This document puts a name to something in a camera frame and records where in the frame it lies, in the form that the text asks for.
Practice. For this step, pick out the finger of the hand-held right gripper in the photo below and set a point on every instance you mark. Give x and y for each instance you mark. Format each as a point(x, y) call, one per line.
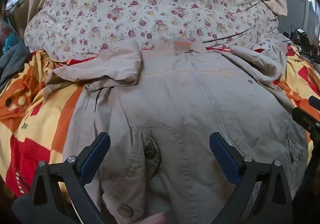
point(306, 119)
point(315, 102)

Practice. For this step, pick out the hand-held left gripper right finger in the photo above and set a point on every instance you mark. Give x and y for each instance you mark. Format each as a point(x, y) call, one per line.
point(223, 156)

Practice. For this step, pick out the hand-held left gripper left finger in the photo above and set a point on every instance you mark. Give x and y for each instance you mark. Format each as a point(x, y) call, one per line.
point(96, 154)

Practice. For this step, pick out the beige zip jacket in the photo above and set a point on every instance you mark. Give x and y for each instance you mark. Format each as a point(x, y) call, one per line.
point(175, 94)

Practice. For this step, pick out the red orange yellow printed blanket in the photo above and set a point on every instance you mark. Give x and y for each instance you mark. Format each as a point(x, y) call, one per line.
point(25, 139)

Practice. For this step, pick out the grey striped cloth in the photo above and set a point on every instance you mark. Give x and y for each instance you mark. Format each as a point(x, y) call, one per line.
point(12, 63)

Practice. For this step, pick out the teal cloth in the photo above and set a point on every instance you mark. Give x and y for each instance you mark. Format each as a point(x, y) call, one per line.
point(9, 43)

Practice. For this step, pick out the floral quilt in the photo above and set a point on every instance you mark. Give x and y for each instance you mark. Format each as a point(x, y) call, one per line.
point(155, 13)

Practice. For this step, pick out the shiny metal container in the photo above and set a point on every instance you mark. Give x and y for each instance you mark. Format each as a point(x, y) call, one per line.
point(16, 0)

